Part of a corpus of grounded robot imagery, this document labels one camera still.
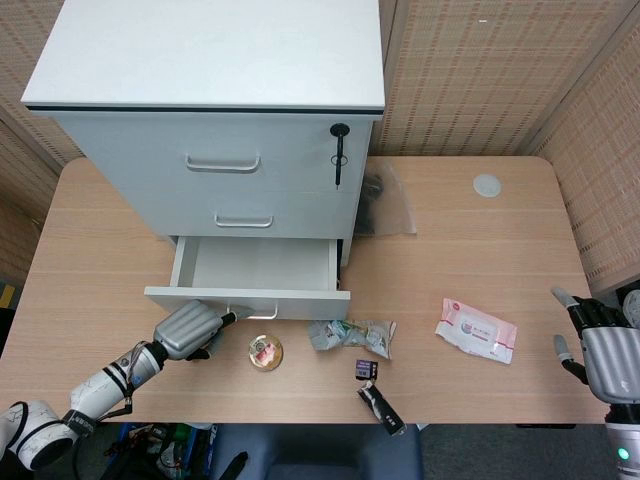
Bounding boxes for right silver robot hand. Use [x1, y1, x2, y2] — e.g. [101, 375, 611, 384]
[551, 286, 640, 402]

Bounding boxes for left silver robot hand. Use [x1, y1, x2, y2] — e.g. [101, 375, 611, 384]
[152, 298, 257, 363]

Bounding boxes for white cabinet body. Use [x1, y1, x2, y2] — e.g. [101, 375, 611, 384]
[20, 0, 387, 267]

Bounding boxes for round gold tin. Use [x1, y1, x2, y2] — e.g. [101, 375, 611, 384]
[248, 334, 285, 373]

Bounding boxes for pink wet wipes pack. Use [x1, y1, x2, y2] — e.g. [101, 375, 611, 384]
[433, 297, 519, 367]

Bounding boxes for crumpled snack bag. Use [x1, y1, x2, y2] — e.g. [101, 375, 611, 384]
[306, 318, 398, 361]

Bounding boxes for black snack bar wrapper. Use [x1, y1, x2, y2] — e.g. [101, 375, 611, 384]
[354, 357, 407, 438]

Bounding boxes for clear plastic bag, black parts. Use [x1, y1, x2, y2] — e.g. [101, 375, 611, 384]
[353, 164, 419, 239]

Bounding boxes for white handled drawer, shallow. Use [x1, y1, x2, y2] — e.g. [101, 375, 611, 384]
[124, 192, 359, 241]

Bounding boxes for white handled drawer with lock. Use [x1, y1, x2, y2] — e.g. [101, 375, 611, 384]
[49, 112, 374, 199]

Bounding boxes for grey round cable grommet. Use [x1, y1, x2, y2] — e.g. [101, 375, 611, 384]
[472, 173, 503, 199]

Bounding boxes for black key with ring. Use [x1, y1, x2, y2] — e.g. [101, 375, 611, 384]
[329, 122, 352, 191]

